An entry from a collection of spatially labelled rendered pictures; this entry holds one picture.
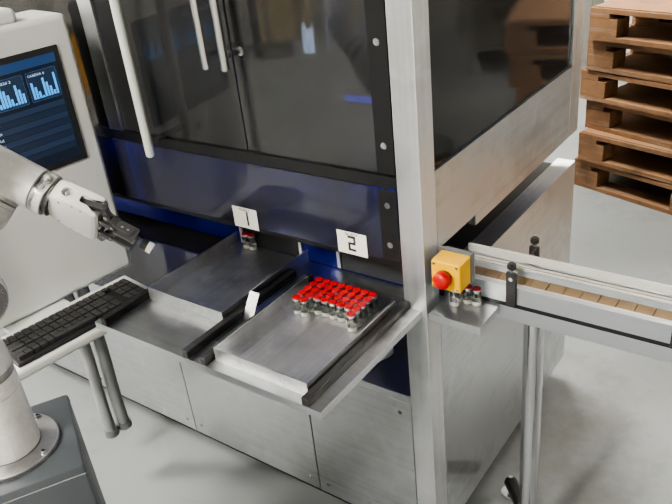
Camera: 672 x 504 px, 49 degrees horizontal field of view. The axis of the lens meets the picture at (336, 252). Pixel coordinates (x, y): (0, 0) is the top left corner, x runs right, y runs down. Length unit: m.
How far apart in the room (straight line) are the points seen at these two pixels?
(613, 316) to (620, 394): 1.28
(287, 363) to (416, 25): 0.75
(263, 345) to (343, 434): 0.58
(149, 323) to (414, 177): 0.74
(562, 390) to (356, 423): 1.04
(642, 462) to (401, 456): 0.92
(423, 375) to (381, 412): 0.22
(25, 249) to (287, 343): 0.82
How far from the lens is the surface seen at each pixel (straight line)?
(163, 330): 1.81
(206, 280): 1.97
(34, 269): 2.16
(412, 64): 1.48
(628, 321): 1.66
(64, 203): 1.45
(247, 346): 1.68
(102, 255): 2.25
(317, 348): 1.64
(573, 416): 2.80
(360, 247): 1.73
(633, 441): 2.74
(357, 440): 2.15
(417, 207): 1.59
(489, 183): 1.90
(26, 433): 1.58
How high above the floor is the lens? 1.84
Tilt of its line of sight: 28 degrees down
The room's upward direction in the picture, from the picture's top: 7 degrees counter-clockwise
